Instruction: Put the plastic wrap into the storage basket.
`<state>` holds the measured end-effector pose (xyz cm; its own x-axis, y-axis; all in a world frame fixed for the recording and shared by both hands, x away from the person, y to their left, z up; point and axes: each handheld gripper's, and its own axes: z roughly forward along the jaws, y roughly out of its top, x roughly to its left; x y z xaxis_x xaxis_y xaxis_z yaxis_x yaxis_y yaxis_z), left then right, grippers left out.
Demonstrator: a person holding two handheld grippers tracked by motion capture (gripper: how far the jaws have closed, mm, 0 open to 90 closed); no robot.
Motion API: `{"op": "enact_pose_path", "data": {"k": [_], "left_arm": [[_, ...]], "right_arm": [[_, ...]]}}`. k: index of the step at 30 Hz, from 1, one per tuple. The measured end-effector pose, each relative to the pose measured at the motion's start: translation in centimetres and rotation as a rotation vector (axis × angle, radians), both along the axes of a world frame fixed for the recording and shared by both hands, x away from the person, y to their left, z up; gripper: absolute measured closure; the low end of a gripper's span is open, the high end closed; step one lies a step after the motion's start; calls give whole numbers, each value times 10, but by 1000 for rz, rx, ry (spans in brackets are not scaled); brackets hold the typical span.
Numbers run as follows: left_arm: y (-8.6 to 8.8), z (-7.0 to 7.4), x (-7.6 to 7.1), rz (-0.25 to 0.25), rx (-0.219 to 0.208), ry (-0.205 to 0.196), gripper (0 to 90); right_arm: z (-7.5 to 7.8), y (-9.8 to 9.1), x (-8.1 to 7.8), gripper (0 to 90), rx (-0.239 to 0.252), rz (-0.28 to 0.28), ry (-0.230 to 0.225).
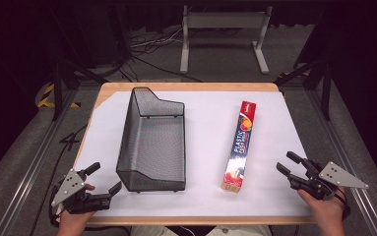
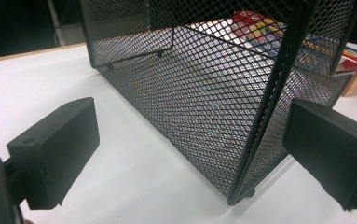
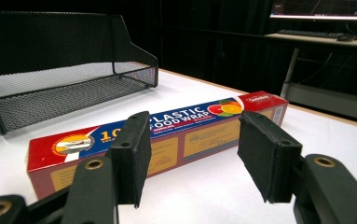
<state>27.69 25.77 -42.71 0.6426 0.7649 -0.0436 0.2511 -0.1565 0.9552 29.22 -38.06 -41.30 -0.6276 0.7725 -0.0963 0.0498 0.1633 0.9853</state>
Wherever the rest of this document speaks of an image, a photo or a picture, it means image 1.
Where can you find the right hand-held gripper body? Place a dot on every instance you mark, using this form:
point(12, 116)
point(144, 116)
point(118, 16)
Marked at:
point(338, 177)

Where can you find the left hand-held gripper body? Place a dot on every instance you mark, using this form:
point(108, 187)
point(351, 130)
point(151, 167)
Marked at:
point(68, 187)

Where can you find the person's left hand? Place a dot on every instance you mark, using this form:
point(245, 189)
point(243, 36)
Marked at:
point(73, 224)

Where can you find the person's right hand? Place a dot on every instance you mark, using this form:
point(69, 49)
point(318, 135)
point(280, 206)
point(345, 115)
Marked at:
point(328, 216)

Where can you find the long plastic wrap box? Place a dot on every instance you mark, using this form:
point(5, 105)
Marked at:
point(241, 147)

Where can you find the black tripod stand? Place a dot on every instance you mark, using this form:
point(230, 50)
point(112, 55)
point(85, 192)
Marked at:
point(57, 88)
point(325, 88)

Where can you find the yellow black hazard tape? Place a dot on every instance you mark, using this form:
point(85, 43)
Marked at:
point(46, 98)

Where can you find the white table mat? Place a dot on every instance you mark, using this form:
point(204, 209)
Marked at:
point(205, 137)

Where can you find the aluminium floor rail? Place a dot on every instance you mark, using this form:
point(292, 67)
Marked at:
point(35, 164)
point(346, 157)

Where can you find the white metal stand frame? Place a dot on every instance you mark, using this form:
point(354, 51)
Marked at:
point(225, 20)

